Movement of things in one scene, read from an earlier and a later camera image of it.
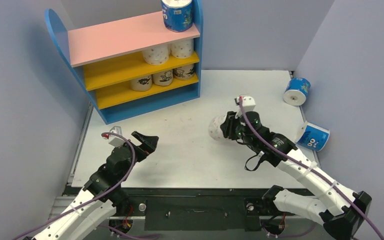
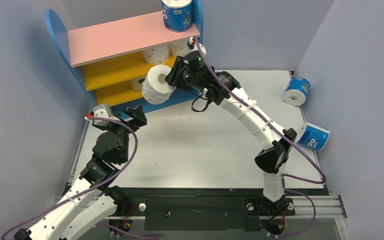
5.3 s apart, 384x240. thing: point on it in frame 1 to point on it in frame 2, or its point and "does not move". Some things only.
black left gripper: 148,146 to 136,114
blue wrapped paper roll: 314,137 does not move
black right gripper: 233,124 to 177,74
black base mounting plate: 198,209 does not move
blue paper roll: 177,14 does not move
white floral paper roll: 156,56 does not move
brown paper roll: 141,84 does not move
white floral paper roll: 215,130 to 155,88
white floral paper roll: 183,49 does not move
